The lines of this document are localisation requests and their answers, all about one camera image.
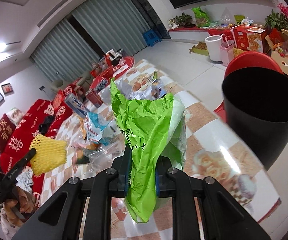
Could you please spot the left hand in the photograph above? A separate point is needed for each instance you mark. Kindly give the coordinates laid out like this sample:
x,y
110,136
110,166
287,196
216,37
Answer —
x,y
24,203

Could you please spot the red round tray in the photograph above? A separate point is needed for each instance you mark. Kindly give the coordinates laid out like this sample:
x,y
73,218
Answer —
x,y
115,72

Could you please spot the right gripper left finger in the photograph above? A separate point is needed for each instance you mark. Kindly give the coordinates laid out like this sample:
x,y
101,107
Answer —
x,y
123,165

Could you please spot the black trash bin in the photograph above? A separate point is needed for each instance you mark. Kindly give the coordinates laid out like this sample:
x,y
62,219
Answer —
x,y
266,138

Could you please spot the green snack bag on shelf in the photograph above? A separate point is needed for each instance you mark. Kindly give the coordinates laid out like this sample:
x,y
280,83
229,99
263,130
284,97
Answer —
x,y
202,18

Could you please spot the blue white carton box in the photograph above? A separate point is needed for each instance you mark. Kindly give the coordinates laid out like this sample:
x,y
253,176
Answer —
x,y
76,105

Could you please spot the red cookie gift box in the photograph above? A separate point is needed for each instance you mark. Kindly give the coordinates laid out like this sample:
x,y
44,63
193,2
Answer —
x,y
250,38

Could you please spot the white trash can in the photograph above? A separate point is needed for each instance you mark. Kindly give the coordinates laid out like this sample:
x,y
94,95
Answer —
x,y
213,44

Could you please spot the pink gift bag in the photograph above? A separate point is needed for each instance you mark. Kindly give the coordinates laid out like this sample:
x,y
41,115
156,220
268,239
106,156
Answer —
x,y
226,51

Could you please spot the green potted plant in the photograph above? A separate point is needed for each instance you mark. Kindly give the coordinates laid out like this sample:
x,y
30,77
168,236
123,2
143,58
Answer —
x,y
276,20

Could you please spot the grey window curtain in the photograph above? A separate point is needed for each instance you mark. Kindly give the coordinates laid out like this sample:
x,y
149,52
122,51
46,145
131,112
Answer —
x,y
92,29

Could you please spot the red flower bouquet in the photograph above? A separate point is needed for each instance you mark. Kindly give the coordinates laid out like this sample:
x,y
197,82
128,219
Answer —
x,y
284,9

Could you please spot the small plant on shelf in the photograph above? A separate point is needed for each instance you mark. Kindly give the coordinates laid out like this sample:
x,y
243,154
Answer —
x,y
184,20

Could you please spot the red sofa cover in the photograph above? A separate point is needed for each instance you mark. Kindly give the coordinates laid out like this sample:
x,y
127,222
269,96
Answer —
x,y
28,128

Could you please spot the green plastic bag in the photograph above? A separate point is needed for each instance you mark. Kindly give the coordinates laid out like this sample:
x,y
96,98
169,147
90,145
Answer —
x,y
151,128

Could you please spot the red plastic stool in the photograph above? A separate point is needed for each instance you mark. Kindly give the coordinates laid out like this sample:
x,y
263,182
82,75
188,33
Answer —
x,y
249,62

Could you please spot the blue plastic stool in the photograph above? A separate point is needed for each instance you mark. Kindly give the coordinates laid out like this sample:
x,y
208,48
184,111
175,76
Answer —
x,y
151,38

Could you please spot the red embroidered pillow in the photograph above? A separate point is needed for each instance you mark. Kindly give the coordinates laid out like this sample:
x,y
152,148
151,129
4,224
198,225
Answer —
x,y
6,130

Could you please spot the blue white snack bag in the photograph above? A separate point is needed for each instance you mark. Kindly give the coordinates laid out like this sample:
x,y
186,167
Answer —
x,y
99,130

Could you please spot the yellow foam fruit net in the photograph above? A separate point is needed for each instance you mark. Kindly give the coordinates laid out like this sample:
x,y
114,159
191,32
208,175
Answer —
x,y
50,153

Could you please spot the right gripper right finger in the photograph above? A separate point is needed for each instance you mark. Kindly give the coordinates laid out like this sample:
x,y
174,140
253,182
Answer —
x,y
169,180

